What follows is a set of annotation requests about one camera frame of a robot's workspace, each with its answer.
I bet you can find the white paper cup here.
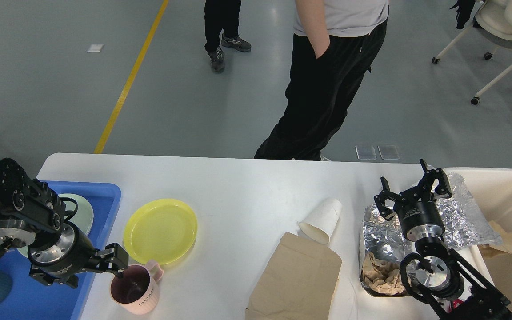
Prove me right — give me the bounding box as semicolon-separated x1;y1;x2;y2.
298;198;343;245

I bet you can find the yellow plastic plate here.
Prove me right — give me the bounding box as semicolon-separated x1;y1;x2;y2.
123;198;198;265

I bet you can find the white office chair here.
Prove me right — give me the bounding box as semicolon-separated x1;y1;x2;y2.
432;0;512;105

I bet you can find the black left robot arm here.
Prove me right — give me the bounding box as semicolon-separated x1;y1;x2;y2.
0;158;129;289

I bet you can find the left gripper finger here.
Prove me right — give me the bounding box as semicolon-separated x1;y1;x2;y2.
94;243;129;280

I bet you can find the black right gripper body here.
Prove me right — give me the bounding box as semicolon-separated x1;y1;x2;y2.
394;191;445;242

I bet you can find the person in grey shirt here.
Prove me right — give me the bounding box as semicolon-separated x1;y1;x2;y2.
254;0;389;161

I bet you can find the brown paper bag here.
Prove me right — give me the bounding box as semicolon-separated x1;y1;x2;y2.
244;232;343;320

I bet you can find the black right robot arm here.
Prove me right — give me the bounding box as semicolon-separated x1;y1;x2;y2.
374;159;512;320

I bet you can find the blue plastic tray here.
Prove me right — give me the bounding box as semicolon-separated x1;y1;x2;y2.
0;181;121;320

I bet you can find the foil tray with paper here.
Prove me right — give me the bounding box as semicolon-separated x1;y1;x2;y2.
358;204;414;297

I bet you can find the crumpled foil sheet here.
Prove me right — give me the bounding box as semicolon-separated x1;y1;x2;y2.
436;172;502;250

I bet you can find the pink HOME mug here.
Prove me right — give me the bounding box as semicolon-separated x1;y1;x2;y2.
109;260;164;315

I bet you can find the person in black trousers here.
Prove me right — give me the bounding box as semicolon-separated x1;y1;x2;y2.
204;0;252;73

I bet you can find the brown paper in bin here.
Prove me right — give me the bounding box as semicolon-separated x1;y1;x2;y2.
477;220;512;259

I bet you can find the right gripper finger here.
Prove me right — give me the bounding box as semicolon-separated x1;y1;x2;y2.
415;159;453;199
374;177;401;221

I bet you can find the pale green plate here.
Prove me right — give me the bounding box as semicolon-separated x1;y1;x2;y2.
17;194;94;258

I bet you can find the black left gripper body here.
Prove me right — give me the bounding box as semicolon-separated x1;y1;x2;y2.
28;221;97;289

